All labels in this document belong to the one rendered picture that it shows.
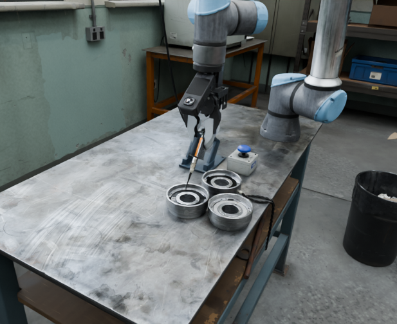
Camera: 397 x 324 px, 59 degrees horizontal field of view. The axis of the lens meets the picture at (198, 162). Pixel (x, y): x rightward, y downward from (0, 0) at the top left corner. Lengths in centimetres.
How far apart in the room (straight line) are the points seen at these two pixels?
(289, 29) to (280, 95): 337
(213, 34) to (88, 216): 50
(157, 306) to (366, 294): 146
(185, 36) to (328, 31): 216
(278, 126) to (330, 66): 28
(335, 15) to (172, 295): 87
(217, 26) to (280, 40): 387
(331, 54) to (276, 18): 351
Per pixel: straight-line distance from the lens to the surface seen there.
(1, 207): 96
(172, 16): 326
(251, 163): 104
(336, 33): 117
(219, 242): 78
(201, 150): 88
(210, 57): 81
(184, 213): 82
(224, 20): 82
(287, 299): 182
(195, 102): 78
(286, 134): 131
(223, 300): 101
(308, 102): 121
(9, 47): 237
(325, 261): 208
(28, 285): 110
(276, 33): 467
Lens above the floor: 130
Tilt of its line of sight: 27 degrees down
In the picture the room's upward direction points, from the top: 3 degrees clockwise
